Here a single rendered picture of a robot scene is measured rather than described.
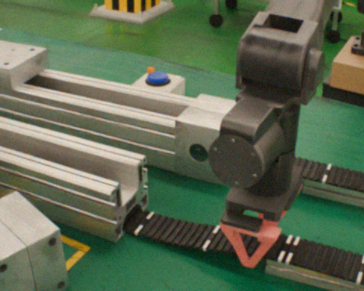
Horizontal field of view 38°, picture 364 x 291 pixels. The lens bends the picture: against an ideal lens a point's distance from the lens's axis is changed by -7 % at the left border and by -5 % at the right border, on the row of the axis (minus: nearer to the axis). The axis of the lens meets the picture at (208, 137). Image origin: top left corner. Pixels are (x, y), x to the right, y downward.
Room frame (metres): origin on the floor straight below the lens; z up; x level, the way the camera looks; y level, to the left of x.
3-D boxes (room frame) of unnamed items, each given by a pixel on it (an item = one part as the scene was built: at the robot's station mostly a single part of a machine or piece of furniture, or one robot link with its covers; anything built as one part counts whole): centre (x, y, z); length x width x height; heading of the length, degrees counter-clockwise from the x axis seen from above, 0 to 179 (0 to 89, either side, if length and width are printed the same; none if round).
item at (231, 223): (0.50, -0.06, 0.85); 0.07 x 0.07 x 0.09; 69
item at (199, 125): (0.77, -0.01, 0.83); 0.12 x 0.09 x 0.10; 159
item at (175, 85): (0.93, 0.10, 0.81); 0.10 x 0.08 x 0.06; 159
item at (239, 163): (0.49, -0.05, 1.02); 0.12 x 0.09 x 0.12; 153
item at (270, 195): (0.53, -0.07, 0.92); 0.10 x 0.07 x 0.07; 159
